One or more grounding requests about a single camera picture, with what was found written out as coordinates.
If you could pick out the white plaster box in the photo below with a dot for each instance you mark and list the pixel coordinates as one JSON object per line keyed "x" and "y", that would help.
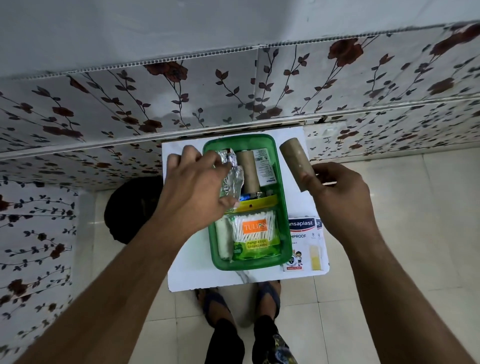
{"x": 302, "y": 243}
{"x": 319, "y": 225}

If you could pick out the black patterned trousers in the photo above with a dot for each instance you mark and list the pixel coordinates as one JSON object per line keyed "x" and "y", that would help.
{"x": 270, "y": 343}

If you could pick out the cotton swab packet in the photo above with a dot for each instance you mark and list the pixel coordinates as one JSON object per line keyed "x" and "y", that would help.
{"x": 255, "y": 234}

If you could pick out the person's left forearm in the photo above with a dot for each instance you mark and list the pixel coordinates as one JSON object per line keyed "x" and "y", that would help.
{"x": 112, "y": 292}

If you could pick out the person's right hand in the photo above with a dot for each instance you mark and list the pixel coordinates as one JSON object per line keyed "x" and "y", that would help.
{"x": 348, "y": 202}

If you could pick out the person's left thumb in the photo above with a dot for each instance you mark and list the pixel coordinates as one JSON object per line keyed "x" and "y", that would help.
{"x": 227, "y": 203}

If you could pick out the brown bandage roll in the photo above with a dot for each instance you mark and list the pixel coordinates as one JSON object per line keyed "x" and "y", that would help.
{"x": 249, "y": 170}
{"x": 296, "y": 161}

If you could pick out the person's right forearm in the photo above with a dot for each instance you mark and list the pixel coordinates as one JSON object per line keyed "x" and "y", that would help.
{"x": 401, "y": 300}

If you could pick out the silver foil packet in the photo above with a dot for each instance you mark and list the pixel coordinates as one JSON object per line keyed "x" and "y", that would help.
{"x": 234, "y": 176}

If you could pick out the person's right thumb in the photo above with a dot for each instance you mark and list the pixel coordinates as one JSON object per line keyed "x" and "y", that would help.
{"x": 325, "y": 181}

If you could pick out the white gauze roll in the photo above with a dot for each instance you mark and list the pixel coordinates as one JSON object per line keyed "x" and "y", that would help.
{"x": 223, "y": 240}

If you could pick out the yellow plastic strip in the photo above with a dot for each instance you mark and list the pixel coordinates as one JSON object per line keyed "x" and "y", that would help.
{"x": 262, "y": 202}

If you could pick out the black round stool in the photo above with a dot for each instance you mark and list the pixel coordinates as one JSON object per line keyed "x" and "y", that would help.
{"x": 131, "y": 210}

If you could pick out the blue sandal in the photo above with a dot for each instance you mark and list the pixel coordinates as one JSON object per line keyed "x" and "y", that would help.
{"x": 268, "y": 298}
{"x": 213, "y": 305}

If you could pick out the person's left hand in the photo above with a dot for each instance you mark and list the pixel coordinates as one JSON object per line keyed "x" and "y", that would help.
{"x": 187, "y": 191}

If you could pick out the white tube with green print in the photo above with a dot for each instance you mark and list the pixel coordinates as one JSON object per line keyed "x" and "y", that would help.
{"x": 265, "y": 165}

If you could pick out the small dark tube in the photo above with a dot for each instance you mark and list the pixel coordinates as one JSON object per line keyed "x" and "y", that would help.
{"x": 250, "y": 196}

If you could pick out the green plastic tray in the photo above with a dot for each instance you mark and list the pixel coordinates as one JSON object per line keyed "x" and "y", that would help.
{"x": 283, "y": 225}

